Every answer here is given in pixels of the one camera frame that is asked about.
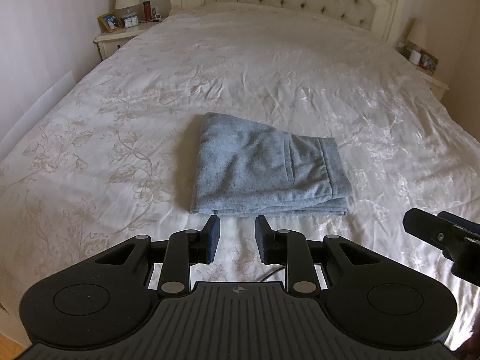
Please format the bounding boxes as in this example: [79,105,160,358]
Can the grey pants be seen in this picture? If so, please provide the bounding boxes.
[190,112,352,217]

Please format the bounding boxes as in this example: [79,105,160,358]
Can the white right nightstand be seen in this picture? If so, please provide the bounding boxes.
[415,64,450,102]

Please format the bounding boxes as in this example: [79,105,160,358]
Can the red brown bottle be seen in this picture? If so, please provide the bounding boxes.
[143,1,151,21]

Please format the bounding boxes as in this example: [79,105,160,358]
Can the small white alarm clock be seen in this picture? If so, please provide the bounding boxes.
[123,15,139,29]

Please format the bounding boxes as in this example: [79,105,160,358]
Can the cream right table lamp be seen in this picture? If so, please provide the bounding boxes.
[406,19,428,50]

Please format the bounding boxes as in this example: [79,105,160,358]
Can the white left nightstand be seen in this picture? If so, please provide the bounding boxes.
[94,21,160,60]

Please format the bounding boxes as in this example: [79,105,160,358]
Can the white round jar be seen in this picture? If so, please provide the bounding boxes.
[408,49,422,65]

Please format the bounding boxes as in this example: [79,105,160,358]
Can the small framed picture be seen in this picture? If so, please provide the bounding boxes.
[418,50,439,75]

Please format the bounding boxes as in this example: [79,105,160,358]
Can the white nightstand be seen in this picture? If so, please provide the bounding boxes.
[94,21,160,60]
[415,64,450,102]

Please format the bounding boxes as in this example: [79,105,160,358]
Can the wooden photo frame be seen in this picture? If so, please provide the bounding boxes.
[97,12,123,33]

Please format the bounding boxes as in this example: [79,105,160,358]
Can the black cable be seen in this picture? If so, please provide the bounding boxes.
[258,263,286,283]

